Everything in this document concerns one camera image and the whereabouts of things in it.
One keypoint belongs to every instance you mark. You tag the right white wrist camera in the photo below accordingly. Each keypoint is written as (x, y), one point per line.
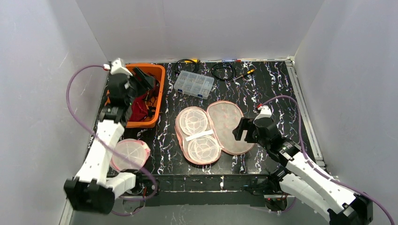
(264, 112)

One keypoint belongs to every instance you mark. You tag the dark red lace bra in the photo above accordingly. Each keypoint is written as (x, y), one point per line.
(140, 110)

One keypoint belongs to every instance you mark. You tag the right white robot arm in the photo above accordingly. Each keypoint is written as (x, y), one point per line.
(360, 211)

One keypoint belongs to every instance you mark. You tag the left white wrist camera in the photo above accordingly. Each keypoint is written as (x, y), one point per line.
(117, 66)

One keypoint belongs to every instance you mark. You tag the yellow handled screwdriver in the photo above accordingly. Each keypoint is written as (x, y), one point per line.
(244, 74)

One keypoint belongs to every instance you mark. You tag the white mesh laundry bag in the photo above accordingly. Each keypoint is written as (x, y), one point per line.
(133, 150)

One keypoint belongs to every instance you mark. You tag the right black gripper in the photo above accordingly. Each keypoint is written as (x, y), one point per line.
(248, 131)

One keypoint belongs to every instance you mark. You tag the orange plastic bin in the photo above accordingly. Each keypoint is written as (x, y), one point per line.
(149, 99)

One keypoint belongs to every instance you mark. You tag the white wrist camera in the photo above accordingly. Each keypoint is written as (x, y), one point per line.
(264, 112)
(117, 66)

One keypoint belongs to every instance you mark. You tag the floral pink fabric pouch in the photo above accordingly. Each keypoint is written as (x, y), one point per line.
(204, 134)

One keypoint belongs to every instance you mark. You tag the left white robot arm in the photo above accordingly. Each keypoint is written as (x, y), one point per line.
(90, 190)

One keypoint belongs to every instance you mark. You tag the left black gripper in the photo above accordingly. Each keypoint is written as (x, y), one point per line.
(136, 81)

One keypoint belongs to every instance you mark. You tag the aluminium right rail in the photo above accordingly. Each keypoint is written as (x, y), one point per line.
(303, 102)

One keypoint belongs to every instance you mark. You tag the clear plastic screw box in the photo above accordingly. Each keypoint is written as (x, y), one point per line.
(194, 84)

